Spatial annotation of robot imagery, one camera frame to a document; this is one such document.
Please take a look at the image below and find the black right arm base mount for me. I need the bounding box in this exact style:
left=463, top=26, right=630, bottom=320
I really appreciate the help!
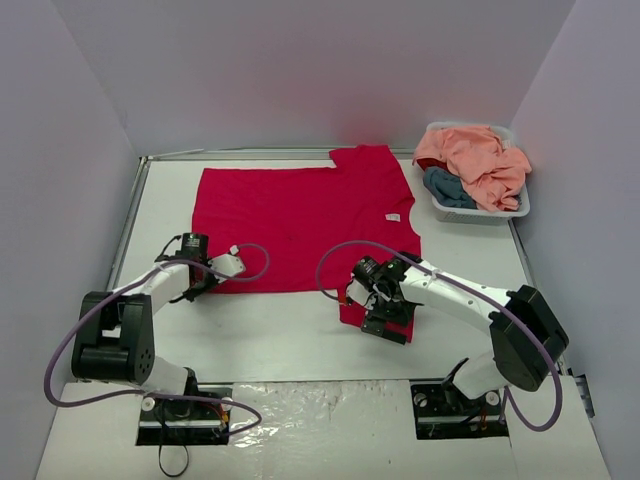
left=410, top=379, right=509, bottom=440

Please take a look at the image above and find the white plastic laundry basket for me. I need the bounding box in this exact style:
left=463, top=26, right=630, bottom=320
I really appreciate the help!
left=426, top=122, right=530, bottom=225

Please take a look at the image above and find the teal blue t shirt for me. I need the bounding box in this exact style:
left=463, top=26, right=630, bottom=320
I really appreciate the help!
left=423, top=167, right=477, bottom=209

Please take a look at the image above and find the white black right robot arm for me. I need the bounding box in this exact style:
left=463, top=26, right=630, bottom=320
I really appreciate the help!
left=346, top=253, right=569, bottom=413

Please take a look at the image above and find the black cable loop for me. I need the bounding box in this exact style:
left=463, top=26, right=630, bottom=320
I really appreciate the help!
left=157, top=439, right=191, bottom=476

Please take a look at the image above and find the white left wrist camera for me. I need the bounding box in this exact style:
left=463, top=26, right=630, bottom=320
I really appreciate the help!
left=208, top=245, right=246, bottom=279

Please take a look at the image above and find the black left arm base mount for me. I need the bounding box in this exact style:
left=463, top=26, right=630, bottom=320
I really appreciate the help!
left=136, top=399, right=231, bottom=446

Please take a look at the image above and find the crimson red t shirt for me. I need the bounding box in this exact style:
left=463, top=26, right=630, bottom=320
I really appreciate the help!
left=191, top=144, right=424, bottom=344

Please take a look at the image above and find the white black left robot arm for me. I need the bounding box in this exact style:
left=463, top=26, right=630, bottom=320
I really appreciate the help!
left=71, top=264, right=218, bottom=418

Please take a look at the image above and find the salmon pink t shirt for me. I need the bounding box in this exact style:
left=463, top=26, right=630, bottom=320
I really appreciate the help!
left=413, top=125, right=532, bottom=213

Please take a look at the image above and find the dark red t shirt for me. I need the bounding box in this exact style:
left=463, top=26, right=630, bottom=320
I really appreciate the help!
left=414, top=158, right=448, bottom=171

